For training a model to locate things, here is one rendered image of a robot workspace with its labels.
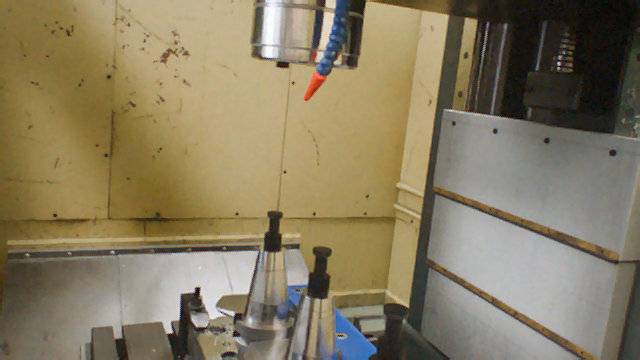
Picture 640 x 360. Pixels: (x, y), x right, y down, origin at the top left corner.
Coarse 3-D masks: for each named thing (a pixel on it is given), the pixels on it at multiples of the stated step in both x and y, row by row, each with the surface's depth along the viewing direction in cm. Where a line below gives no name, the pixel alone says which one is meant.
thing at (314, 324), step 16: (304, 288) 44; (304, 304) 43; (320, 304) 43; (304, 320) 43; (320, 320) 43; (304, 336) 43; (320, 336) 43; (288, 352) 44; (304, 352) 43; (320, 352) 43
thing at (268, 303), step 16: (272, 256) 52; (256, 272) 53; (272, 272) 52; (256, 288) 53; (272, 288) 53; (288, 288) 54; (256, 304) 53; (272, 304) 53; (288, 304) 54; (256, 320) 53; (272, 320) 53
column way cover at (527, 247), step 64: (448, 128) 120; (512, 128) 103; (448, 192) 119; (512, 192) 103; (576, 192) 90; (448, 256) 120; (512, 256) 103; (576, 256) 91; (448, 320) 121; (512, 320) 104; (576, 320) 90
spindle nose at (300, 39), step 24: (264, 0) 75; (288, 0) 73; (312, 0) 73; (360, 0) 77; (264, 24) 75; (288, 24) 74; (312, 24) 73; (360, 24) 78; (264, 48) 76; (288, 48) 74; (312, 48) 74; (360, 48) 80
